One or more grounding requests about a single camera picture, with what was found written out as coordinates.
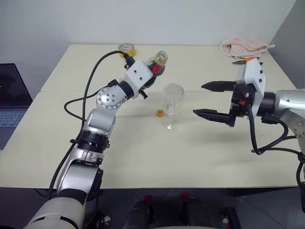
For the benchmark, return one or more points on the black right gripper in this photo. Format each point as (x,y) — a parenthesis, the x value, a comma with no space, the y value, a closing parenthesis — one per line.
(241,100)

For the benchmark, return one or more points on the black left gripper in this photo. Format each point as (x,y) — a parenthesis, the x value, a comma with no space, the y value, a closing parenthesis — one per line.
(151,82)

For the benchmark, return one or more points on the small jar with yellow contents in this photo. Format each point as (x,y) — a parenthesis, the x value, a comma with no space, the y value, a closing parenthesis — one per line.
(160,59)

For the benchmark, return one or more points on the clear plastic cup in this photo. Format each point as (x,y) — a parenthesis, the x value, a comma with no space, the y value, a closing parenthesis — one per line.
(172,95)

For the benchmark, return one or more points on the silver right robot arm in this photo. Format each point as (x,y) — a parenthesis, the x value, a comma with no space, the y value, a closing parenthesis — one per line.
(283,105)

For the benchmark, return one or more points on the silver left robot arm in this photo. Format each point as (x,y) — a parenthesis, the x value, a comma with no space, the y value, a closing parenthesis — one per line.
(102,114)

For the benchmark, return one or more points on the yellow tape roll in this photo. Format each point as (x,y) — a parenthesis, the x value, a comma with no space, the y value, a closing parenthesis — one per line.
(129,48)

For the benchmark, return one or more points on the small orange bottle cap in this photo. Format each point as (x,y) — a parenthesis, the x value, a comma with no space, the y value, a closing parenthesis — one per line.
(160,113)

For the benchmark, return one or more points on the pink towel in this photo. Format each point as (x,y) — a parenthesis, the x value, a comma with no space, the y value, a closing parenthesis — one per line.
(240,46)

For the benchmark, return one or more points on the white caster wheel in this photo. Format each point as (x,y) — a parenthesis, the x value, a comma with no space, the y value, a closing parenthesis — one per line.
(224,217)
(106,218)

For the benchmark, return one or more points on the dark laptop computer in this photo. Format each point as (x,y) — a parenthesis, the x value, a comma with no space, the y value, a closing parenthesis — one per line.
(12,95)

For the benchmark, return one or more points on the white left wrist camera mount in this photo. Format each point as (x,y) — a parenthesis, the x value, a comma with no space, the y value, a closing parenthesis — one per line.
(138,74)

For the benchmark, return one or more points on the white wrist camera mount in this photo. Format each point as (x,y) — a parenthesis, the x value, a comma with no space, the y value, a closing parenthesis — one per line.
(256,76)
(138,74)

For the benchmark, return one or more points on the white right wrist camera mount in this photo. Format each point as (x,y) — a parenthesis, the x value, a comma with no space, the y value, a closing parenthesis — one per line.
(256,76)

